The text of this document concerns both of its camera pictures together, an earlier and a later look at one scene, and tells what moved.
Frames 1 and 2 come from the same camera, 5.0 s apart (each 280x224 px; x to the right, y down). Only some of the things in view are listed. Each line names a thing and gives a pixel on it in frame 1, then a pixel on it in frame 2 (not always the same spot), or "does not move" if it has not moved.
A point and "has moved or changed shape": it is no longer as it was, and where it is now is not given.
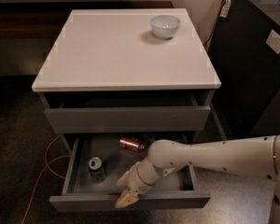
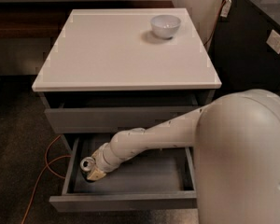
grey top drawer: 122,119 does not move
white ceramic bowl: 165,25 does not move
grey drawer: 79,193 does not move
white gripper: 135,178 -> 105,161
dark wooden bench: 46,21 does not move
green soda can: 96,169 has moved or changed shape
